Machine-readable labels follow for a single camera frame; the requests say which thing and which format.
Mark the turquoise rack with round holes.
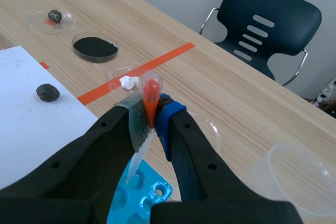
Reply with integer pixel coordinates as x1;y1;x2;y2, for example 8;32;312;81
107;159;173;224

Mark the small dark stone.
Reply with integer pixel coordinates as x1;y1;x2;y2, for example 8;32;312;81
36;83;60;102
47;9;63;23

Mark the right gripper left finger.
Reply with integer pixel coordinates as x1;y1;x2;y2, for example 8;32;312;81
0;94;153;224

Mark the glass dish with black powder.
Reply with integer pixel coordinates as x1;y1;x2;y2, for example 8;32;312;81
71;31;119;63

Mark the dark blue chair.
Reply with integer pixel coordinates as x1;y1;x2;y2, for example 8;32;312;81
198;0;323;86

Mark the white sheet of paper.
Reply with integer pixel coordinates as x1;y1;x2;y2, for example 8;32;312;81
0;46;98;190

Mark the clear glass dish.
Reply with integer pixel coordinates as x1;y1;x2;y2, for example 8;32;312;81
267;143;336;218
25;10;76;35
187;112;222;154
107;66;164;96

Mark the white lump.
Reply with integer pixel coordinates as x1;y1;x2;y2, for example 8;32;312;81
119;76;140;90

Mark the dropper with red bulb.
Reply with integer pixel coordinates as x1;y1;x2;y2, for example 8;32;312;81
125;79;161;185

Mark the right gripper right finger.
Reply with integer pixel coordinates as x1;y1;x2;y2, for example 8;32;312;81
150;93;304;224

